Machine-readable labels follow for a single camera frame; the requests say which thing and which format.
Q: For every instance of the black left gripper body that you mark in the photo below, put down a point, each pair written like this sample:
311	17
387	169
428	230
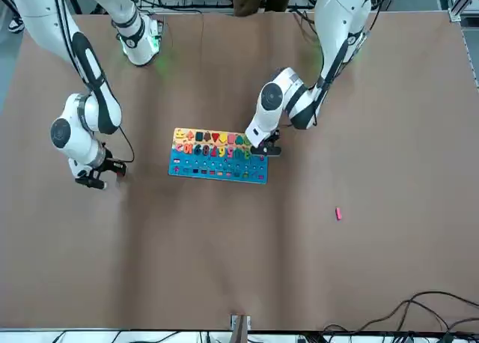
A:
275	138

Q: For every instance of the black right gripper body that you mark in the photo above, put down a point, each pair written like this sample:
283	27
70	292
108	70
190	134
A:
114	165

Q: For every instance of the orange number ten piece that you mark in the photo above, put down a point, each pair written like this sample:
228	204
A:
186	148

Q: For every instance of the small pink rectangular piece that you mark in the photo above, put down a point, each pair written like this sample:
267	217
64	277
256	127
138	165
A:
338	213

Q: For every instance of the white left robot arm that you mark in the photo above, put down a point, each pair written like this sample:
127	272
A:
337	21

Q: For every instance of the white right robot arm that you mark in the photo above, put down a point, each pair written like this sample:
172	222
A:
33	6

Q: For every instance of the colourful wooden toy board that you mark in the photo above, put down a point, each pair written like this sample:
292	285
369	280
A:
224	167

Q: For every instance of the green number three piece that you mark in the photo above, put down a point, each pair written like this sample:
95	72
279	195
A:
246	154

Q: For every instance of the blue number four piece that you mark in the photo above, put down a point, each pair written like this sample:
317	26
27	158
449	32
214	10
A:
238	151

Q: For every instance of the pink square piece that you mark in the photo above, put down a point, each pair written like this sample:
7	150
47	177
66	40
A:
232	138

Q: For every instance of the pink number five piece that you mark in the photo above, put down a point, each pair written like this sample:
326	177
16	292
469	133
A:
230	151

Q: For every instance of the yellow pentagon piece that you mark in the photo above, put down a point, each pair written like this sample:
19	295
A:
224	137

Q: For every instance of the yellow number six piece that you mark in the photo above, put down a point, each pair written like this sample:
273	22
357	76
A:
222	150

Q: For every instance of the red triangle piece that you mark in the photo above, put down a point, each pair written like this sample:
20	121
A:
216	136

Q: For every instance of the brown star piece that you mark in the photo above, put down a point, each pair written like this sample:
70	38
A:
208	136

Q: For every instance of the yellow equals sign piece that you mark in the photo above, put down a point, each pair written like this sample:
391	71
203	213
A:
180	135

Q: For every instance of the dark number eight piece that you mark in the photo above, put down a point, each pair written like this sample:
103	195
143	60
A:
205	150

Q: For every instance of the dark teal square piece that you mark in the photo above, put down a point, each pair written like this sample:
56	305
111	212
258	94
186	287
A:
199	136

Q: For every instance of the orange plus sign piece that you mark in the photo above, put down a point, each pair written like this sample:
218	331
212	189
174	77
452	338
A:
190	135

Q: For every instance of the dark number nine piece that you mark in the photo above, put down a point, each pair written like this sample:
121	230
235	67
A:
197	149

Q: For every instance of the person's foot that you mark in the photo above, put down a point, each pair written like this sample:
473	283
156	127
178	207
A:
15	24

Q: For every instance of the aluminium frame post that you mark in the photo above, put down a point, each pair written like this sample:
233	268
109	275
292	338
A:
239	328
464	0

